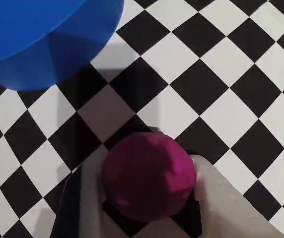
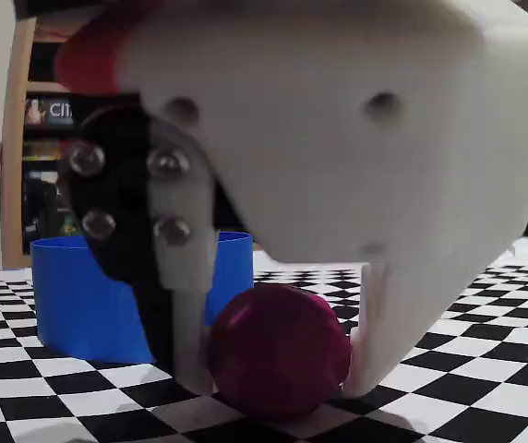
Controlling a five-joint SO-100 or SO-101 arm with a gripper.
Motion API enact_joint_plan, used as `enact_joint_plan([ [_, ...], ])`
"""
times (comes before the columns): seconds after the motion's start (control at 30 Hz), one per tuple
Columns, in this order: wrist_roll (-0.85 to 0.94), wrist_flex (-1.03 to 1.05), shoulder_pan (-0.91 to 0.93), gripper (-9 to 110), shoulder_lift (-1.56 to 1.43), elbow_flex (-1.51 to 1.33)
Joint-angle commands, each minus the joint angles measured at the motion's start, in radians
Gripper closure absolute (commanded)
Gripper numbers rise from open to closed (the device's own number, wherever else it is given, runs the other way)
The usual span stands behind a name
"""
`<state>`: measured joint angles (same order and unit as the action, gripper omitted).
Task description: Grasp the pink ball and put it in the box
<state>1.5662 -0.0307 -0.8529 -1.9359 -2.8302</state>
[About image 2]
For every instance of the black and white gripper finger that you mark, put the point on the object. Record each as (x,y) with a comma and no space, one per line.
(121,194)

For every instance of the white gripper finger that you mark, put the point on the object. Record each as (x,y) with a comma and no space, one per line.
(398,314)

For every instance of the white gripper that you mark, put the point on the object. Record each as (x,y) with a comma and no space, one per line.
(333,152)

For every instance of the magenta faceted ball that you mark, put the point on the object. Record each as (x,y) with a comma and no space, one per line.
(278,350)

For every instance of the yellow flat box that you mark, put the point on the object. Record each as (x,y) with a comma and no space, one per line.
(42,150)

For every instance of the Citadelles game box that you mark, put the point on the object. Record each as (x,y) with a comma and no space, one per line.
(49,111)

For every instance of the blue round box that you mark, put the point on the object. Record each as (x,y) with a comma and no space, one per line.
(70,300)

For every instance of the wooden bookshelf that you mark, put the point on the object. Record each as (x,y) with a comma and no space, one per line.
(17,138)

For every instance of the checkerboard printed white sheet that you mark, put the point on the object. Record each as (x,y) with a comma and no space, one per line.
(38,392)

